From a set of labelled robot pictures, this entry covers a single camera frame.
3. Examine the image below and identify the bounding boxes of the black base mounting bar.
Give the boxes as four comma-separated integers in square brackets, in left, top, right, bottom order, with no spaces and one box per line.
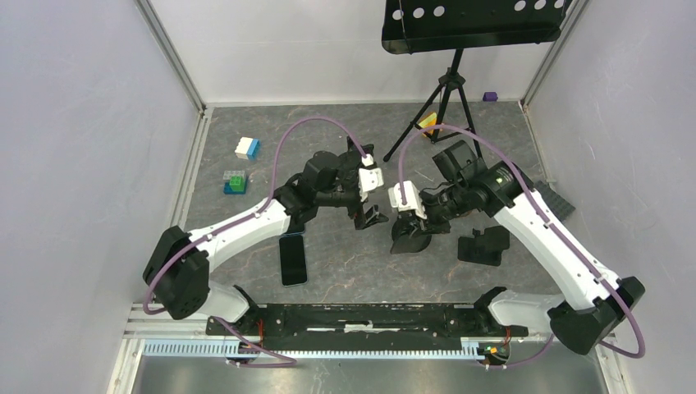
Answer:
[232,303,529,351]

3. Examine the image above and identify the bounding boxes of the green white blue blocks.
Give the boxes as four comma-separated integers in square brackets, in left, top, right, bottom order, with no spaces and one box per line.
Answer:
[222,170,248,195]

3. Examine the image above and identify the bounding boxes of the black round-base phone stand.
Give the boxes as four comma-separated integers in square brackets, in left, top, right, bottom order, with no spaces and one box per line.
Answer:
[339,137,377,169]

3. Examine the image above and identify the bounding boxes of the black music stand tripod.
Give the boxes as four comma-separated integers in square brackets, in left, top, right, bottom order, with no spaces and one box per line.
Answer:
[381,0,571,161]

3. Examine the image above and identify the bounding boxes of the orange yellow block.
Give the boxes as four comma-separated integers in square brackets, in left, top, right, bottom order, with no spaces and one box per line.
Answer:
[416,112,437,138]

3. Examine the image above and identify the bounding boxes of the purple cable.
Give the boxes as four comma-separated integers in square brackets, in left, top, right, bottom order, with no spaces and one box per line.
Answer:
[397,124,647,371]
[142,116,376,369]

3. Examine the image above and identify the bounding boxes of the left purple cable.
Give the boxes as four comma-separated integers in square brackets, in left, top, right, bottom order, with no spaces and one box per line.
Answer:
[142,116,376,369]

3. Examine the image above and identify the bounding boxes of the grey studded baseplate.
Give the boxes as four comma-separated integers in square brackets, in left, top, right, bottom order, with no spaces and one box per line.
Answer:
[534,181,575,222]

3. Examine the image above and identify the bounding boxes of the white and blue blocks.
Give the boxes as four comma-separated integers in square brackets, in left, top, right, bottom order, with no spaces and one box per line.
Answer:
[234,137,260,161]

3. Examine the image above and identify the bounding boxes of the black square-base phone holder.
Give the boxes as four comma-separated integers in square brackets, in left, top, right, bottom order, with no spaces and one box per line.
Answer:
[457,226,511,267]

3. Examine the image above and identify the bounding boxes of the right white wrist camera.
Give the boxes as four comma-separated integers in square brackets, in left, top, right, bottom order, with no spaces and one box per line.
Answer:
[388,181,427,219]

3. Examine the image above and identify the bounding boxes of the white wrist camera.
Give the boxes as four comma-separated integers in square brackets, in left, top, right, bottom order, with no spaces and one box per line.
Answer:
[388,181,427,219]
[358,154,384,202]

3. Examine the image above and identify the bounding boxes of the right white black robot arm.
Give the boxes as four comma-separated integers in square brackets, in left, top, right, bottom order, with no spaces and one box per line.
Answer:
[389,141,646,359]

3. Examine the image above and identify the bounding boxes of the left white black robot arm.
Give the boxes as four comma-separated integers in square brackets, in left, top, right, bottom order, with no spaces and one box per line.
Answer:
[143,150,387,335]

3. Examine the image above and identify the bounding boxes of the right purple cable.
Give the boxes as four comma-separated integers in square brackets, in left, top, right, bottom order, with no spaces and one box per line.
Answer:
[397,124,647,371]

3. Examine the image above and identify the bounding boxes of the purple block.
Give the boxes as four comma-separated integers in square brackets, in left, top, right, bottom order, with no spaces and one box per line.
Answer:
[482,91,499,102]

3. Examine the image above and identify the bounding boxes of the lower left black smartphone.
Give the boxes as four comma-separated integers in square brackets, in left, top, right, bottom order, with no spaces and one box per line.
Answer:
[279,234,308,286]

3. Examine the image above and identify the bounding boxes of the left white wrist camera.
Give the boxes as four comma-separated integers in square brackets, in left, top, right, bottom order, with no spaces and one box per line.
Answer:
[358,154,384,202]

